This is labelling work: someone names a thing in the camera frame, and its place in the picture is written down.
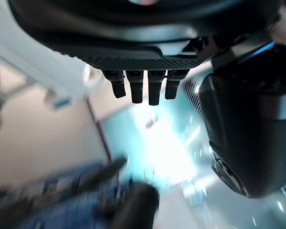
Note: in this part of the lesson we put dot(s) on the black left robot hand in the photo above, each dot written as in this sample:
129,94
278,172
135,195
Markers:
124,35

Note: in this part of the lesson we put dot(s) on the blue seat wheelchair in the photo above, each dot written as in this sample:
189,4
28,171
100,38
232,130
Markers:
69,193

